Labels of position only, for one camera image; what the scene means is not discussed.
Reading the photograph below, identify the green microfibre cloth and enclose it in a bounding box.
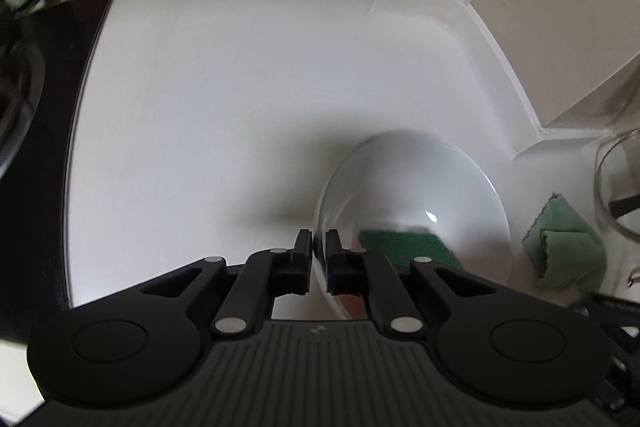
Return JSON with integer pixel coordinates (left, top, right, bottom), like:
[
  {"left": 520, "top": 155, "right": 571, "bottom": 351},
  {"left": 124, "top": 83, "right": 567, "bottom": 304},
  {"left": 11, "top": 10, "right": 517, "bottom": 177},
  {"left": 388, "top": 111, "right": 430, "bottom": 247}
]
[{"left": 522, "top": 192, "right": 608, "bottom": 296}]

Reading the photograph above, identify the white ceramic bowl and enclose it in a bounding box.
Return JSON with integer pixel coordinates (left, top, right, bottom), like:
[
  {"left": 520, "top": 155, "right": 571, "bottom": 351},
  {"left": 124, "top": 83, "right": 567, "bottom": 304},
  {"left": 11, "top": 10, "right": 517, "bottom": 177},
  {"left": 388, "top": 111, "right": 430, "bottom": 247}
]
[{"left": 311, "top": 130, "right": 512, "bottom": 321}]

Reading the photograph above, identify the green scouring pad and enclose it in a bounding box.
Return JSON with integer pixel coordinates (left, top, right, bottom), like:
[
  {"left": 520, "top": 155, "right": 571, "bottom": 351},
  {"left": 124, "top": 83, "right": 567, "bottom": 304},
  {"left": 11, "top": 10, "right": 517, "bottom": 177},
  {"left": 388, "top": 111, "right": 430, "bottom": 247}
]
[{"left": 358, "top": 229, "right": 464, "bottom": 274}]

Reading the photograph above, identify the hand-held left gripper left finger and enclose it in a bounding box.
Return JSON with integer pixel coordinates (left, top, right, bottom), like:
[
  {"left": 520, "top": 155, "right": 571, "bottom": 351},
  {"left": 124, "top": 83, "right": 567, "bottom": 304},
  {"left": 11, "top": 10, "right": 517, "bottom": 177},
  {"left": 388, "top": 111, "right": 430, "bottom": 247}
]
[{"left": 141, "top": 228, "right": 314, "bottom": 340}]

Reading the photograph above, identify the black glass gas stove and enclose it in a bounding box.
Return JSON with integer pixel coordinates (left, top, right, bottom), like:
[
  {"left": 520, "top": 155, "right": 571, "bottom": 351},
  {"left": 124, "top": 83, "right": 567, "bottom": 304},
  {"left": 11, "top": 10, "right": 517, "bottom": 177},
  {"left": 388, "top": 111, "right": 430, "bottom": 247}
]
[{"left": 0, "top": 0, "right": 117, "bottom": 344}]

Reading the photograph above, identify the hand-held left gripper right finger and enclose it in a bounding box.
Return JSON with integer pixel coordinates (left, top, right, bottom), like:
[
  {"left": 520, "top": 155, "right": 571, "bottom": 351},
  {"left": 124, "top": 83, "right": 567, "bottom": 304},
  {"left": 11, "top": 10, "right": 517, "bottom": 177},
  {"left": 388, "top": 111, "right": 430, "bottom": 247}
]
[{"left": 325, "top": 229, "right": 498, "bottom": 340}]

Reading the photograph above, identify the clear glass pot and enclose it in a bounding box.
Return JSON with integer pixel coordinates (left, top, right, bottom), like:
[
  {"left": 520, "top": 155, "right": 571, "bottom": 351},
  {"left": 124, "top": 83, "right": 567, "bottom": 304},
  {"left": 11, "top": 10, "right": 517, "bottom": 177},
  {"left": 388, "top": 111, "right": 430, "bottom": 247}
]
[{"left": 593, "top": 128, "right": 640, "bottom": 244}]

